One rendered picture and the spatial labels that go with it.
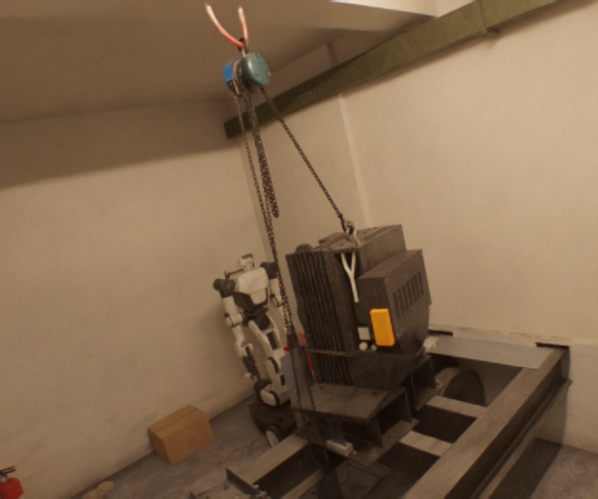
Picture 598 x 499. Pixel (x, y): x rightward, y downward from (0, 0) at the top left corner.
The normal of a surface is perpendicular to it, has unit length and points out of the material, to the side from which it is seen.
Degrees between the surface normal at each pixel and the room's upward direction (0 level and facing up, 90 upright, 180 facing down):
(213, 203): 90
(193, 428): 90
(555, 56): 90
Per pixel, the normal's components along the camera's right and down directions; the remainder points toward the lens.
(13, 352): 0.65, -0.01
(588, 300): -0.73, 0.29
